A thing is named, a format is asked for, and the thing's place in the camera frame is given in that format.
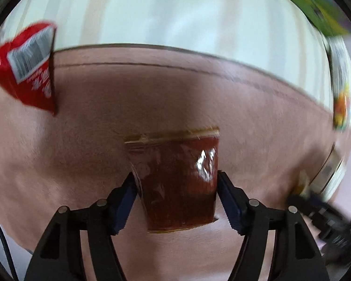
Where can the brown clear snack packet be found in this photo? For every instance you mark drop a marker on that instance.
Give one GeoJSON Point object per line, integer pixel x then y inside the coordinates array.
{"type": "Point", "coordinates": [178, 181]}

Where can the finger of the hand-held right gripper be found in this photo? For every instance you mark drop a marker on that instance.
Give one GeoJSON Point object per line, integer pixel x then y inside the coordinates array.
{"type": "Point", "coordinates": [310, 203]}

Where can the small red snack packet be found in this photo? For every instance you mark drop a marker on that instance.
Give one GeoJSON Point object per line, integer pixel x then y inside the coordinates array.
{"type": "Point", "coordinates": [26, 70]}

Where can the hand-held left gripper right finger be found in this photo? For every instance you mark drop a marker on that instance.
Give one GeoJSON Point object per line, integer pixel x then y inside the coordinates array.
{"type": "Point", "coordinates": [231, 202]}

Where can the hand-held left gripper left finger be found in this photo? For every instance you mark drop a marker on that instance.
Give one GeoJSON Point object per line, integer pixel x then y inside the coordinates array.
{"type": "Point", "coordinates": [122, 205]}

